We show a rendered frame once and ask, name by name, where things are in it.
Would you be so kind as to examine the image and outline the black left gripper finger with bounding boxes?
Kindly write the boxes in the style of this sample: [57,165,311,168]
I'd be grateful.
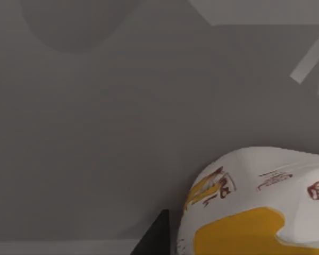
[129,209,172,255]

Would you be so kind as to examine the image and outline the white and yellow bottle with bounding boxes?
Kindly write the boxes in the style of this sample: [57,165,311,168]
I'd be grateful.
[175,146,319,255]

